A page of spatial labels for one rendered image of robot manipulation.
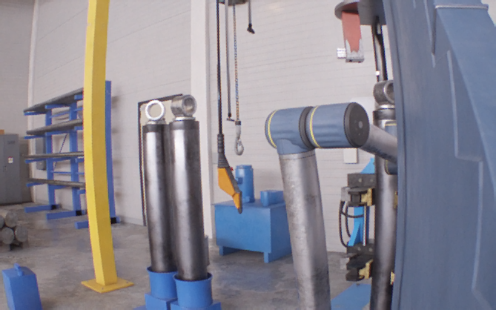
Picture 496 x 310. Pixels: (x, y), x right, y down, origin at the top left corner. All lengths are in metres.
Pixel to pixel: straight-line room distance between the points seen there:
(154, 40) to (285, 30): 2.63
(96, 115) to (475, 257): 3.72
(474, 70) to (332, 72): 4.64
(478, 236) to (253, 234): 4.48
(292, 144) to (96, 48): 2.81
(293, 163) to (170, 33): 5.57
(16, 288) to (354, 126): 2.81
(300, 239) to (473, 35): 1.27
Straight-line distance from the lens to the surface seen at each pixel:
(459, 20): 0.39
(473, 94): 0.31
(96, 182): 3.84
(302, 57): 5.18
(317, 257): 1.57
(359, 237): 2.87
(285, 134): 1.45
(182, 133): 2.82
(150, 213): 3.12
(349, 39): 2.53
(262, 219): 4.61
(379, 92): 2.50
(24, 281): 3.40
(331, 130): 1.32
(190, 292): 2.96
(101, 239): 3.92
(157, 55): 7.04
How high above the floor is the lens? 1.28
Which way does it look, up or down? 2 degrees down
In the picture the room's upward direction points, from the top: 2 degrees counter-clockwise
